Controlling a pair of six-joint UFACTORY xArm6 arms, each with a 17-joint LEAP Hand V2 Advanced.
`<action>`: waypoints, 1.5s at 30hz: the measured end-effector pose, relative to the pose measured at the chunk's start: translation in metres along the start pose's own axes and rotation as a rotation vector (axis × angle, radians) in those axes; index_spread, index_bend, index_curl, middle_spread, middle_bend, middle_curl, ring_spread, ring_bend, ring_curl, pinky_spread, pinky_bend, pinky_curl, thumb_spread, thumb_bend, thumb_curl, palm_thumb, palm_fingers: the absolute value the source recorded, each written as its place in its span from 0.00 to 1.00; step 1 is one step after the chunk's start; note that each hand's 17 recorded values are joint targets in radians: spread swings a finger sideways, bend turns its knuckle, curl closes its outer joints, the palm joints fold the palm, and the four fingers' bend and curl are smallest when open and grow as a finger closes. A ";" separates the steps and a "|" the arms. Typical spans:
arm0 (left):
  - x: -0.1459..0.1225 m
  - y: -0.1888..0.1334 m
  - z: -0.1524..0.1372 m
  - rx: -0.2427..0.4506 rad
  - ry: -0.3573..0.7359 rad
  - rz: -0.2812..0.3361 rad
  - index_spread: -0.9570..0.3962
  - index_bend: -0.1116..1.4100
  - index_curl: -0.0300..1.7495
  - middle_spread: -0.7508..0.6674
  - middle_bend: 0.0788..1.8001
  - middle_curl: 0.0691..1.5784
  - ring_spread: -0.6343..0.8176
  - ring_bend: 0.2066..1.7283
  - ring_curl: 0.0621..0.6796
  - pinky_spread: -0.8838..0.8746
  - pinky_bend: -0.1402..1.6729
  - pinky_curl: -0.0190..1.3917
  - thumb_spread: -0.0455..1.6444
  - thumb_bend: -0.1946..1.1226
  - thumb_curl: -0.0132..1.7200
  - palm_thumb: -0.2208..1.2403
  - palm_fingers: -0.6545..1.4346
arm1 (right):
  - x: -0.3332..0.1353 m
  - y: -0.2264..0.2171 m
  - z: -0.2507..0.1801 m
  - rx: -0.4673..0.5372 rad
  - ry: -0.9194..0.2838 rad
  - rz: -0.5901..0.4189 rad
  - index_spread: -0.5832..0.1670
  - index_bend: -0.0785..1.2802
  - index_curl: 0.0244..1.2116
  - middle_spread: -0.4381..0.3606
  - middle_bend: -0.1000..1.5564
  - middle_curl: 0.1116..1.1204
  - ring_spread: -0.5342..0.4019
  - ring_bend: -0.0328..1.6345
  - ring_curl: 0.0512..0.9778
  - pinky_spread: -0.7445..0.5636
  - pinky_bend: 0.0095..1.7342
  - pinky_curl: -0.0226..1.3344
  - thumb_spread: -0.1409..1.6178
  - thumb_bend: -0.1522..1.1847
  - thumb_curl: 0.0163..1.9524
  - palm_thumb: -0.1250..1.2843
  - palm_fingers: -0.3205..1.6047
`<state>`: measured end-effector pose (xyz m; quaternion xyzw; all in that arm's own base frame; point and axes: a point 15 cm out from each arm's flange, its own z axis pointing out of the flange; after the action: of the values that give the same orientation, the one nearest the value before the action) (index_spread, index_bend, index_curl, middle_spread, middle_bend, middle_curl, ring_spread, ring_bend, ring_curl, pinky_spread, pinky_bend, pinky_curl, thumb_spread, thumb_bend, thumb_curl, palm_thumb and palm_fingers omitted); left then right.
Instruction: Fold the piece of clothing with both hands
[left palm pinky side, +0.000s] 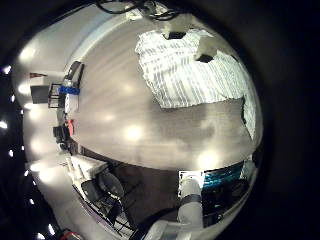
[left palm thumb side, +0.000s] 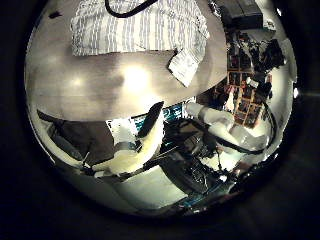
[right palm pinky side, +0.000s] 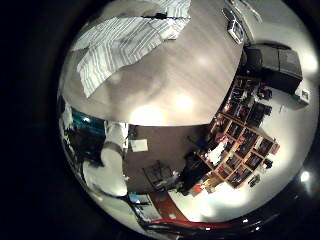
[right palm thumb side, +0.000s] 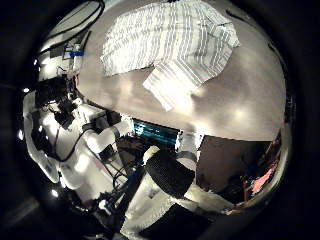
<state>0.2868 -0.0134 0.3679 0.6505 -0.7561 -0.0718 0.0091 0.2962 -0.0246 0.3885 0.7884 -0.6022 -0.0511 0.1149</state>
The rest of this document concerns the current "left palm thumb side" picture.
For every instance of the white blue striped shirt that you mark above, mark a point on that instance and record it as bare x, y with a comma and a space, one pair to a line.
140, 30

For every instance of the small black tape piece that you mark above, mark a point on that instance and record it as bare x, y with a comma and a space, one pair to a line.
55, 14

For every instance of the dark brown chair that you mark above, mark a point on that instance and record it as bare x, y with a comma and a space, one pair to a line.
86, 140

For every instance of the person in white top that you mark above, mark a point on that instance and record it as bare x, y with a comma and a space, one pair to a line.
230, 100

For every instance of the wooden shelf with items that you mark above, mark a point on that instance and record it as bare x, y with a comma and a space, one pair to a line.
245, 106

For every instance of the black equipment case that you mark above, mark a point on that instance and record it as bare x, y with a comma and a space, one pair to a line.
231, 16
250, 10

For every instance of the small white wall box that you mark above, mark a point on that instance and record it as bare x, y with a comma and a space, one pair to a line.
270, 24

